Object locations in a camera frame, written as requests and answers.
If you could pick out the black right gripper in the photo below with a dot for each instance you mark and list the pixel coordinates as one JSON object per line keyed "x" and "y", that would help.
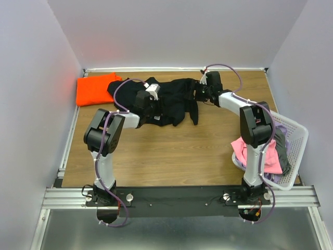
{"x": 197, "y": 86}

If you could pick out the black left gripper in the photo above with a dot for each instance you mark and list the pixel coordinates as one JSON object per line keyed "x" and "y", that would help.
{"x": 159, "y": 108}

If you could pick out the black t-shirt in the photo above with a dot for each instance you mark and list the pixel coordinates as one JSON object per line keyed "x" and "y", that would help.
{"x": 175, "y": 100}

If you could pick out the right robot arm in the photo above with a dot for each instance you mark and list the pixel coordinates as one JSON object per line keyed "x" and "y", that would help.
{"x": 257, "y": 129}

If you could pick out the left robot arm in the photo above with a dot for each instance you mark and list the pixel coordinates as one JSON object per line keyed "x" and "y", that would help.
{"x": 102, "y": 137}

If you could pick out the folded orange t-shirt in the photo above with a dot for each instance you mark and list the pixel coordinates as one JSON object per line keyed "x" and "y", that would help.
{"x": 93, "y": 90}

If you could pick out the dark grey t-shirt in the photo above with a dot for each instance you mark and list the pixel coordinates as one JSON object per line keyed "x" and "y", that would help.
{"x": 281, "y": 149}

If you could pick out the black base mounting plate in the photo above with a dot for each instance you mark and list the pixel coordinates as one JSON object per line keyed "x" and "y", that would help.
{"x": 175, "y": 201}

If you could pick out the pink t-shirt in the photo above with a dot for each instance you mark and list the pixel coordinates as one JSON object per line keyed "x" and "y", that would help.
{"x": 271, "y": 165}

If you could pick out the white plastic laundry basket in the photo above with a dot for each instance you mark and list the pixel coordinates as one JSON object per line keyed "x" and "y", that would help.
{"x": 297, "y": 137}

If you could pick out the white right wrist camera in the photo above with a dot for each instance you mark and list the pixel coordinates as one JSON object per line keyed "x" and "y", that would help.
{"x": 203, "y": 79}

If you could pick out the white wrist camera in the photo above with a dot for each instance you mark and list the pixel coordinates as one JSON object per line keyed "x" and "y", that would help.
{"x": 153, "y": 90}
{"x": 203, "y": 79}

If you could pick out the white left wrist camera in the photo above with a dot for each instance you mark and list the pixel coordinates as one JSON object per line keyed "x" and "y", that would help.
{"x": 153, "y": 90}

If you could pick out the aluminium frame rail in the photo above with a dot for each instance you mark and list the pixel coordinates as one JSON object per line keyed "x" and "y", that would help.
{"x": 71, "y": 198}

